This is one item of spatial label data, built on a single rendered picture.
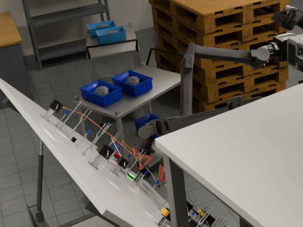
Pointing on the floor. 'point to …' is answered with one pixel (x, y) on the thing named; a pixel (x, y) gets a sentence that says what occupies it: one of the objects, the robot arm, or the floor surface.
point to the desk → (12, 59)
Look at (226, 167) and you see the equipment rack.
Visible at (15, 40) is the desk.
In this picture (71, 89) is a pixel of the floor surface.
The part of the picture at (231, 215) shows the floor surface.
